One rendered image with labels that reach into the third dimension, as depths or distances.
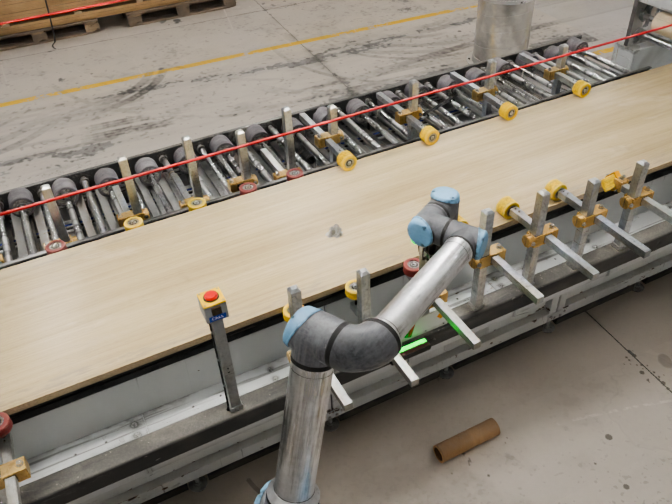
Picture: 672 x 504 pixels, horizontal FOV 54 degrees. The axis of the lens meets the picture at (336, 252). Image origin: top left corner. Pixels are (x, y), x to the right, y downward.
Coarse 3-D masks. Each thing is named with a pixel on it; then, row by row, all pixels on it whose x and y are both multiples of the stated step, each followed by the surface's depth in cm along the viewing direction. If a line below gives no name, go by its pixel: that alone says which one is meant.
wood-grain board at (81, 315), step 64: (512, 128) 328; (576, 128) 325; (640, 128) 323; (256, 192) 294; (320, 192) 292; (384, 192) 290; (512, 192) 286; (576, 192) 284; (64, 256) 264; (128, 256) 263; (192, 256) 261; (256, 256) 259; (320, 256) 258; (384, 256) 256; (0, 320) 238; (64, 320) 236; (128, 320) 235; (192, 320) 233; (256, 320) 235; (0, 384) 214; (64, 384) 213
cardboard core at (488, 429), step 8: (480, 424) 293; (488, 424) 292; (496, 424) 292; (464, 432) 290; (472, 432) 289; (480, 432) 289; (488, 432) 290; (496, 432) 291; (448, 440) 287; (456, 440) 286; (464, 440) 286; (472, 440) 287; (480, 440) 289; (440, 448) 283; (448, 448) 284; (456, 448) 284; (464, 448) 286; (440, 456) 288; (448, 456) 283
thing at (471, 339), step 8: (440, 304) 240; (440, 312) 240; (448, 312) 237; (448, 320) 236; (456, 320) 234; (456, 328) 233; (464, 328) 230; (464, 336) 229; (472, 336) 227; (472, 344) 226; (480, 344) 227
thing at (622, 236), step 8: (560, 192) 274; (568, 192) 274; (568, 200) 271; (576, 200) 269; (576, 208) 268; (600, 216) 260; (600, 224) 259; (608, 224) 256; (608, 232) 256; (616, 232) 252; (624, 232) 252; (624, 240) 250; (632, 240) 248; (632, 248) 248; (640, 248) 244; (648, 248) 244; (648, 256) 245
